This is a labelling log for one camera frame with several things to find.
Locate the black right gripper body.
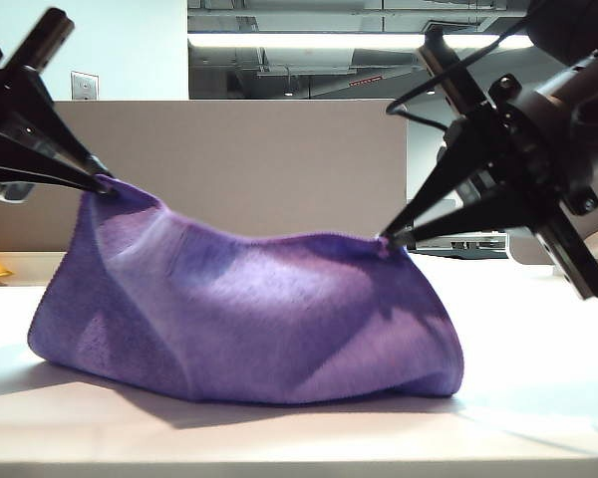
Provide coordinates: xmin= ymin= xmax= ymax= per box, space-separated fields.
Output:
xmin=418 ymin=29 xmax=598 ymax=302

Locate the beige cable tray lid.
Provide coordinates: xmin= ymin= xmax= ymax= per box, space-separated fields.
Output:
xmin=0 ymin=251 xmax=67 ymax=288

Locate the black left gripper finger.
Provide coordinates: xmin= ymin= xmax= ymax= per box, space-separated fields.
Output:
xmin=0 ymin=72 xmax=114 ymax=191
xmin=0 ymin=147 xmax=110 ymax=195

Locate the purple microfiber cloth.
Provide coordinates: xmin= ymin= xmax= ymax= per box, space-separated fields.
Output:
xmin=27 ymin=173 xmax=465 ymax=405

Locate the grey desk divider panel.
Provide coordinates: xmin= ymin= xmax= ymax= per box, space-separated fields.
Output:
xmin=0 ymin=99 xmax=409 ymax=255

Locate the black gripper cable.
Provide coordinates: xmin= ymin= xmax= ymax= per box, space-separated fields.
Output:
xmin=385 ymin=7 xmax=535 ymax=131

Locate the long ceiling light strip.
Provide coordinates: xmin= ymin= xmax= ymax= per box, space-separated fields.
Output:
xmin=187 ymin=32 xmax=535 ymax=51

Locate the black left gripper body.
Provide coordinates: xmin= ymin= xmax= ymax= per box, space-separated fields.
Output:
xmin=0 ymin=7 xmax=76 ymax=150

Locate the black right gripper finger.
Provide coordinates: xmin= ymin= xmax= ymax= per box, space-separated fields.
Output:
xmin=401 ymin=183 xmax=539 ymax=247
xmin=381 ymin=114 xmax=499 ymax=241

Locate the silver wall switch plate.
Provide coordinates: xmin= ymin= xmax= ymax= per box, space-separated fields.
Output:
xmin=70 ymin=71 xmax=101 ymax=103

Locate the white background desk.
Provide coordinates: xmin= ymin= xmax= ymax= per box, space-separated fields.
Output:
xmin=412 ymin=229 xmax=510 ymax=259

